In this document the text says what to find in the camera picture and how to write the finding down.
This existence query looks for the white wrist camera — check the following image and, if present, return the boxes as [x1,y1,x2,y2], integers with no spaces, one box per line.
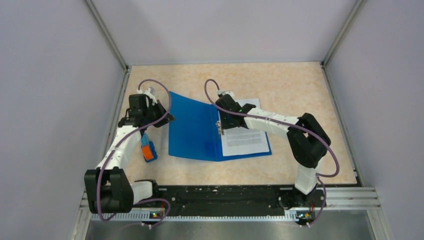
[217,89,235,99]
[144,87,157,102]

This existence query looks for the aluminium frame rail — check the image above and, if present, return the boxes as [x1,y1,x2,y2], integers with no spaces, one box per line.
[78,187,382,211]

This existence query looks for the metal folder clip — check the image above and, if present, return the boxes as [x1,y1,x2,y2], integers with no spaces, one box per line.
[215,120,224,136]

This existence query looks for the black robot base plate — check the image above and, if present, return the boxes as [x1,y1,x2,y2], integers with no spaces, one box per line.
[133,185,326,218]

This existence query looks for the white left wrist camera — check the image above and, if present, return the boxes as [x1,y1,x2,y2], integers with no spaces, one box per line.
[144,87,157,102]

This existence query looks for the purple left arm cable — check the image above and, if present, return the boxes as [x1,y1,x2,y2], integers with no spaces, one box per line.
[96,78,173,226]

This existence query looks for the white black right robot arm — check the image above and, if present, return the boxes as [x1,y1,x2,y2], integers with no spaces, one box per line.
[214,93,331,206]

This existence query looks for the white slotted cable duct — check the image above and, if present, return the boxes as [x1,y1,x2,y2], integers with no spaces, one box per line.
[110,210,299,222]

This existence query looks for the blue plastic folder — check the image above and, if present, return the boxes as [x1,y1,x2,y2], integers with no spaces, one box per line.
[167,91,273,163]

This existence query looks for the white printed paper files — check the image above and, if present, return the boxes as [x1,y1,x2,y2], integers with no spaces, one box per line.
[219,97,271,158]

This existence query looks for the blue orange stapler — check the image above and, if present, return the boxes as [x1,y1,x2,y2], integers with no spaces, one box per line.
[140,133,158,163]

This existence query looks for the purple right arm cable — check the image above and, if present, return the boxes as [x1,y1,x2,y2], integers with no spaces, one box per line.
[203,78,341,226]

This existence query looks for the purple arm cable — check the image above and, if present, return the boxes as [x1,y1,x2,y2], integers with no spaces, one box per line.
[203,78,341,226]
[96,78,173,226]

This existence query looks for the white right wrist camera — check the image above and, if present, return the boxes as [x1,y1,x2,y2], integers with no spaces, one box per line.
[217,89,235,99]

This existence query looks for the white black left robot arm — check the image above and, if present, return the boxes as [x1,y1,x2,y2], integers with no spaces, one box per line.
[84,91,175,214]

